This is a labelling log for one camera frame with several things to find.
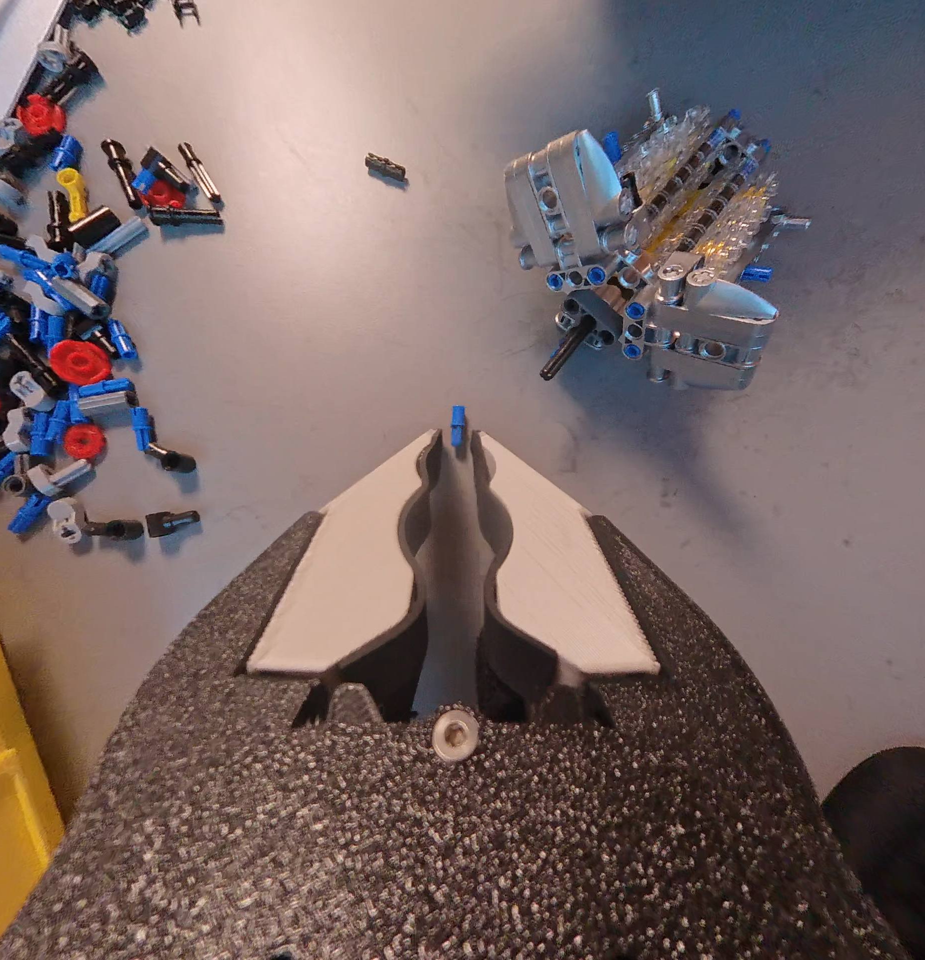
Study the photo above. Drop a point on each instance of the black connector pin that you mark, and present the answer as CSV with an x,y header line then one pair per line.
x,y
385,167

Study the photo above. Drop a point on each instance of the black rounded armrest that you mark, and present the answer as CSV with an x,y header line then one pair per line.
x,y
898,840

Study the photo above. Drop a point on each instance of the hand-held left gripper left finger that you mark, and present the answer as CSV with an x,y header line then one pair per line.
x,y
335,600

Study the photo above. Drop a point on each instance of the grey desk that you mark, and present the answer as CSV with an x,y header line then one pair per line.
x,y
358,330

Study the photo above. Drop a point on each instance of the pile of black links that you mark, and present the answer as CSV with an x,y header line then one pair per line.
x,y
125,12

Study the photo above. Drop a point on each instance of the yellow plastic bin with parts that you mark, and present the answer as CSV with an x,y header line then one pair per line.
x,y
13,780

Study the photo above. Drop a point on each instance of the pile of mixed building pieces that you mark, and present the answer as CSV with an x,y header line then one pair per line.
x,y
82,360

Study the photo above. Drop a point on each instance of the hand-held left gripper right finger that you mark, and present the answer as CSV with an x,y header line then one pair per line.
x,y
575,600

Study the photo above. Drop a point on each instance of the small blue pin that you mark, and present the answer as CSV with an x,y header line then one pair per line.
x,y
458,423

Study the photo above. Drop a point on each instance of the grey transparent engine model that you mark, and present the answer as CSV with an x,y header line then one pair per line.
x,y
688,308

